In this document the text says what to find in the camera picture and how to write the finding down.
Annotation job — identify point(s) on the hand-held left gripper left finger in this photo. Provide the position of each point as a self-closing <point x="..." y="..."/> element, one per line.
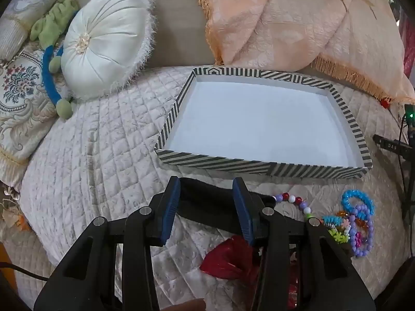
<point x="170" y="210"/>

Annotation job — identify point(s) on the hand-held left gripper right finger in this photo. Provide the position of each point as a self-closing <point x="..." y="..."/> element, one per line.
<point x="243" y="213"/>

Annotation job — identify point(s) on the black scrunchie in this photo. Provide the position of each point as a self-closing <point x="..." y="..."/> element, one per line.
<point x="207" y="201"/>

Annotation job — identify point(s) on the red scrunchie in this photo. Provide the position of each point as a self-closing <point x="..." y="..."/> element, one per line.
<point x="227" y="259"/>

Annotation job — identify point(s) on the striped shallow tray box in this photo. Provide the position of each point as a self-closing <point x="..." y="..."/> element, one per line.
<point x="259" y="120"/>

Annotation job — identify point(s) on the small red ornament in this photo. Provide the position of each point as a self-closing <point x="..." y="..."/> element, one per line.
<point x="384" y="103"/>

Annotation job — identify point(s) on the cream quilted bedspread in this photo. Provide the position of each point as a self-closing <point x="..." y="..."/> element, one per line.
<point x="97" y="152"/>

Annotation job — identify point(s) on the pink cloth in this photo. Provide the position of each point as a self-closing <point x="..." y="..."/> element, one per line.
<point x="409" y="48"/>

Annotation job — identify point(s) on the peach fringed blanket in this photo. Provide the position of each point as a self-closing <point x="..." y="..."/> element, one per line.
<point x="291" y="22"/>

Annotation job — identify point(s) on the beige upholstered backrest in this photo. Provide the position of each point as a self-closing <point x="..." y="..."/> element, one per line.
<point x="178" y="32"/>

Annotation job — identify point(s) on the round white satin cushion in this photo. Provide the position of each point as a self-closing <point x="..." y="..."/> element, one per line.
<point x="103" y="39"/>

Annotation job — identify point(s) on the floral embroidered pillow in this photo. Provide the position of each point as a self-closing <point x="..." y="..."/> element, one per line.
<point x="19" y="81"/>

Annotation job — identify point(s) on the green and blue plush toy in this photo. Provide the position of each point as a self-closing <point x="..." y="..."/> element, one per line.
<point x="55" y="22"/>

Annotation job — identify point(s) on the beige brocade cushion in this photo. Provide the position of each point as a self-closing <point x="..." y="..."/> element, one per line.
<point x="29" y="3"/>

